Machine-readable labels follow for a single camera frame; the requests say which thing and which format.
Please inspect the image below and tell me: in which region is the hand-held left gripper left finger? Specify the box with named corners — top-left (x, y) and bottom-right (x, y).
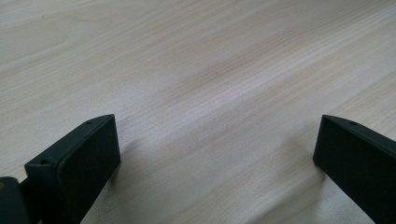
top-left (23, 113), bottom-right (122, 224)

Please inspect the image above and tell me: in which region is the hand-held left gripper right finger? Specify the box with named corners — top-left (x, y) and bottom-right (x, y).
top-left (312, 114), bottom-right (396, 224)

